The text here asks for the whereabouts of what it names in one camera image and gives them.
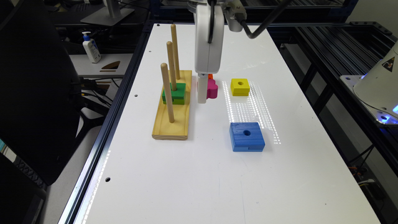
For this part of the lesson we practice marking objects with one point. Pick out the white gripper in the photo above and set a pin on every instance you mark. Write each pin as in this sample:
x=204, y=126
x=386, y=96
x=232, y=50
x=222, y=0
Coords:
x=208, y=45

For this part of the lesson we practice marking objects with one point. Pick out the pink flower block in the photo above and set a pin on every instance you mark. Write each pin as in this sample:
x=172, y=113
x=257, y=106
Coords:
x=212, y=89

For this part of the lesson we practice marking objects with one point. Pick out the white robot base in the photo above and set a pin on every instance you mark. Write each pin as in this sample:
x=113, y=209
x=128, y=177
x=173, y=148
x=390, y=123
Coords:
x=377, y=90

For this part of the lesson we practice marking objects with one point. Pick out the green square block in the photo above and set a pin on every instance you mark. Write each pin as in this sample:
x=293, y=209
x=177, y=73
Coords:
x=178, y=96

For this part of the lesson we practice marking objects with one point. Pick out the yellow square block with hole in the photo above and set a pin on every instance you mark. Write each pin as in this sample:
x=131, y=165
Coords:
x=240, y=87

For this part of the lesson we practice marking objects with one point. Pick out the front wooden peg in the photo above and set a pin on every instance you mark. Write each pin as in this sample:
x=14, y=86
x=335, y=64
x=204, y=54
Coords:
x=167, y=91

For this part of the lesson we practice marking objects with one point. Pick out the wooden peg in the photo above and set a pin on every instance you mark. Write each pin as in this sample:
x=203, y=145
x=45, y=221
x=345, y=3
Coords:
x=175, y=50
x=167, y=91
x=171, y=66

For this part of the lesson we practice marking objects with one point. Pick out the middle wooden peg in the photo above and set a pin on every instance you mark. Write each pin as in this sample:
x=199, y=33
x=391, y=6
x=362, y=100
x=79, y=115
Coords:
x=171, y=66

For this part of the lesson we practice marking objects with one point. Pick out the rear wooden peg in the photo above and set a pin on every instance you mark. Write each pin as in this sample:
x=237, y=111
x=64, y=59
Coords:
x=175, y=50

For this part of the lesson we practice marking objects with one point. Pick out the wooden peg base board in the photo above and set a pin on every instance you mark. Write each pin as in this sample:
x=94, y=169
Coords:
x=178, y=130

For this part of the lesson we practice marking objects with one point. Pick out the blue square block with hole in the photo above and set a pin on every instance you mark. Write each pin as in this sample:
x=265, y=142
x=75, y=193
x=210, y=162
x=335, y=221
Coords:
x=246, y=137

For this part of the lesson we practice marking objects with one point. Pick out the silver monitor stand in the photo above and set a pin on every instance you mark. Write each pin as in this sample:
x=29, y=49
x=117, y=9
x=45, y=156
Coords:
x=109, y=15

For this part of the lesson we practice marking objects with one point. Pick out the white lotion pump bottle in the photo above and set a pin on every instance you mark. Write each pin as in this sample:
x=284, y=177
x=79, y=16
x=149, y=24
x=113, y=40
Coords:
x=91, y=48

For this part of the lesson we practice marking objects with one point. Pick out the black office chair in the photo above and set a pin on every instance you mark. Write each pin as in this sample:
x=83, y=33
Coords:
x=41, y=98

